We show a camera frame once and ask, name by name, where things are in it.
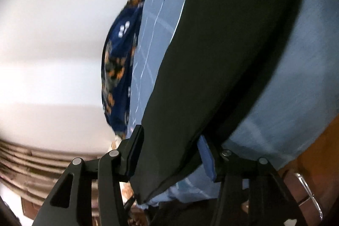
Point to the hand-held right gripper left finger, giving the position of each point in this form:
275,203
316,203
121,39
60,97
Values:
132,148

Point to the brown wooden furniture panel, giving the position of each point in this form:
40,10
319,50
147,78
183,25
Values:
27,208

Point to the black pants with orange lining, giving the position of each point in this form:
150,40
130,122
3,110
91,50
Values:
225,56

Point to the blue bed sheet white lines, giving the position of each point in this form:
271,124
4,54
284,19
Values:
159,30

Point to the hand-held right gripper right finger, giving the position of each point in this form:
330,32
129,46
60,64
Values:
207,158

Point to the beige pleated curtain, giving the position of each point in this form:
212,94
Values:
26,162

